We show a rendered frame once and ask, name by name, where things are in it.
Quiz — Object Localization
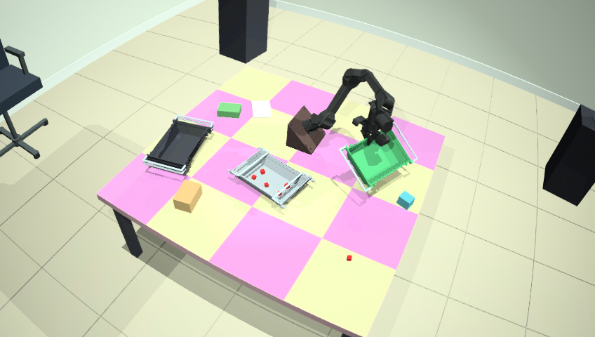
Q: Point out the small cyan block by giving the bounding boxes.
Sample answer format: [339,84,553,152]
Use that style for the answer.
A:
[397,191,415,210]

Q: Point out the light green rectangular block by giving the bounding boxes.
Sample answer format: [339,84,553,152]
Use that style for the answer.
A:
[217,103,242,119]

